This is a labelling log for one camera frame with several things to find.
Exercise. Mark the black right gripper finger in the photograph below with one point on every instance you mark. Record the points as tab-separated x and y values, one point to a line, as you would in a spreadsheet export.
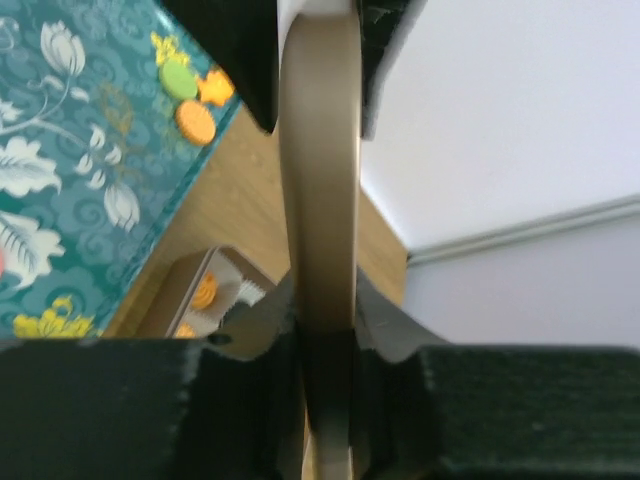
384	28
241	36

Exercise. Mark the brown cookie tin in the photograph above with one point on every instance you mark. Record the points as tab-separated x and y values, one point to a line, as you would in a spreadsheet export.
240	284

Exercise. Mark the tan dotted cookie top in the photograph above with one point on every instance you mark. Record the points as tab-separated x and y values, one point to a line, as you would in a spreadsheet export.
195	122

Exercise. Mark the brown tin lid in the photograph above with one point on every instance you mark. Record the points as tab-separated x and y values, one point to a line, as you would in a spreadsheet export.
319	139

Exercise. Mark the orange dotted round cookie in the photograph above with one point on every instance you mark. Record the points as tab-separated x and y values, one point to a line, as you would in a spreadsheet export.
184	330

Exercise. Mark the green sandwich cookie top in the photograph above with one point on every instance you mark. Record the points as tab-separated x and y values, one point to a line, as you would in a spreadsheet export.
177	80

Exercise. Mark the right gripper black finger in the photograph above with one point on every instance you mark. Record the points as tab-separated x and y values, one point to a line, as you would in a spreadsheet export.
230	407
426	408

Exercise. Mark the teal floral tray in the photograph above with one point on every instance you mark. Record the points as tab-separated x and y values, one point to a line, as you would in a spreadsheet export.
93	167

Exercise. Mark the orange swirl cookie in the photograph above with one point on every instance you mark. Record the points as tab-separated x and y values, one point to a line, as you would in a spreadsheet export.
205	292

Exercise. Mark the orange fish cookie right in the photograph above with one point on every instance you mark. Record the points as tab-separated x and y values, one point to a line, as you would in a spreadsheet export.
215	88

